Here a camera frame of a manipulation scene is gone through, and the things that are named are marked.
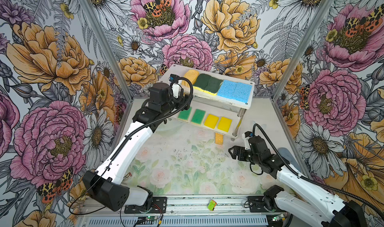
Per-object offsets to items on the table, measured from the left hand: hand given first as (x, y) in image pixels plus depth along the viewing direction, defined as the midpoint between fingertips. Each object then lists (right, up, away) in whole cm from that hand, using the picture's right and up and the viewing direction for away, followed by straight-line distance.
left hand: (184, 98), depth 73 cm
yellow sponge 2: (+24, -14, +25) cm, 37 cm away
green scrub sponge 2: (+7, -10, +30) cm, 32 cm away
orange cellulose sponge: (+20, -23, +23) cm, 38 cm away
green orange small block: (+13, -51, 0) cm, 53 cm away
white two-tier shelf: (+16, -1, +2) cm, 16 cm away
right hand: (+27, -30, +9) cm, 41 cm away
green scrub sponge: (-2, -8, +29) cm, 30 cm away
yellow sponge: (+15, -12, +27) cm, 33 cm away
